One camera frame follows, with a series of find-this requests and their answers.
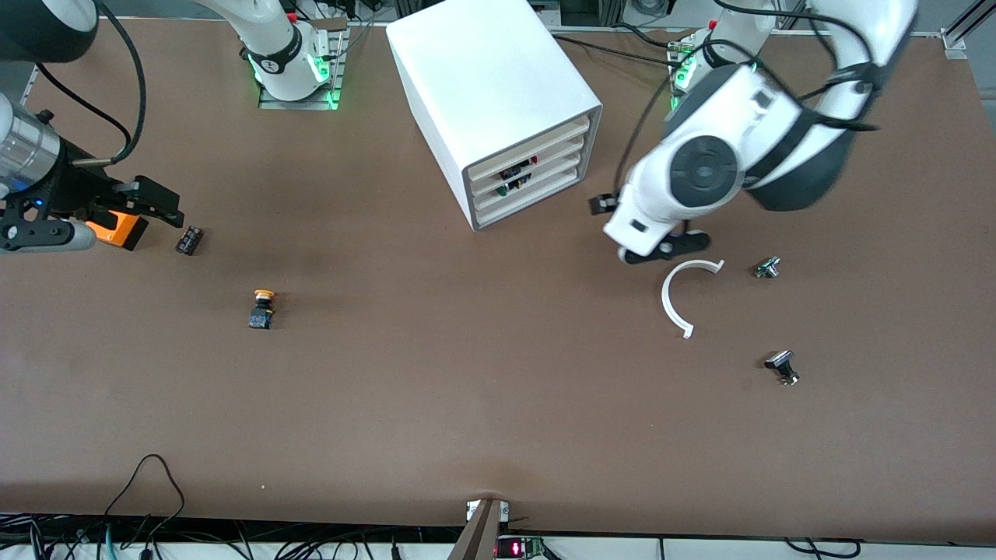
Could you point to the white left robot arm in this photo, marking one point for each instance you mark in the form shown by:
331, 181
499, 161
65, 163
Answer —
747, 117

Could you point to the yellow cap push button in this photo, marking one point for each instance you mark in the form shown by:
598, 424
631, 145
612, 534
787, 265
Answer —
261, 315

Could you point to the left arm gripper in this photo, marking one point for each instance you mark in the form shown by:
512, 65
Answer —
598, 204

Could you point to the red cap push button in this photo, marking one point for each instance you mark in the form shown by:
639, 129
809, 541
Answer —
519, 166

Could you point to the brown camera stand post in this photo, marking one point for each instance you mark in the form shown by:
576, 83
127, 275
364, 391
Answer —
478, 537

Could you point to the small black terminal block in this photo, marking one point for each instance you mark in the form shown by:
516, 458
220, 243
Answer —
189, 240

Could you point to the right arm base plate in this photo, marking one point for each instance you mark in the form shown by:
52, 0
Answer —
299, 103

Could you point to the red LED circuit board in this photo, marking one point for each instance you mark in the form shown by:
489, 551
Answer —
517, 548

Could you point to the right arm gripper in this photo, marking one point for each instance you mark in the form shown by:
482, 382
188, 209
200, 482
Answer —
71, 190

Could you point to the metal T-shaped fitting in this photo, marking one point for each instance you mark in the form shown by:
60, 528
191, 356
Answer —
780, 360

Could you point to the orange button enclosure box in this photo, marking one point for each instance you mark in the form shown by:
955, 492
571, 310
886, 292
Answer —
117, 231

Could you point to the green cap push button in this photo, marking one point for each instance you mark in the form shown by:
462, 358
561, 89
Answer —
513, 184

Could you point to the aluminium frame corner bracket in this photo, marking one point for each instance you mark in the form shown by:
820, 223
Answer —
954, 43

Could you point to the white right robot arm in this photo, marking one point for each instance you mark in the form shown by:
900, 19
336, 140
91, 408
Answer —
272, 39

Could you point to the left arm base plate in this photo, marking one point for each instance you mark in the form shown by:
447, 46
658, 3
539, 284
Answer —
678, 109

